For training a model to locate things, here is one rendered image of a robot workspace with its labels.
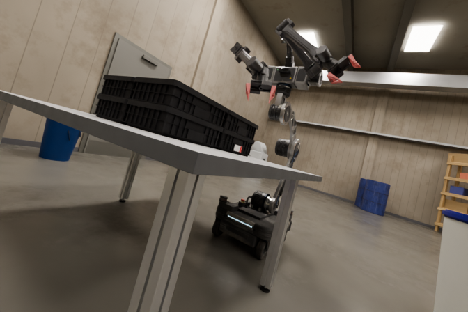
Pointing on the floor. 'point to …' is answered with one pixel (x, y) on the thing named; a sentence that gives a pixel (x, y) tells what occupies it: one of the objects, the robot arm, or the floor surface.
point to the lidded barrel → (453, 264)
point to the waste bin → (58, 141)
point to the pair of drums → (372, 196)
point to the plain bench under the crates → (171, 193)
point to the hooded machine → (258, 151)
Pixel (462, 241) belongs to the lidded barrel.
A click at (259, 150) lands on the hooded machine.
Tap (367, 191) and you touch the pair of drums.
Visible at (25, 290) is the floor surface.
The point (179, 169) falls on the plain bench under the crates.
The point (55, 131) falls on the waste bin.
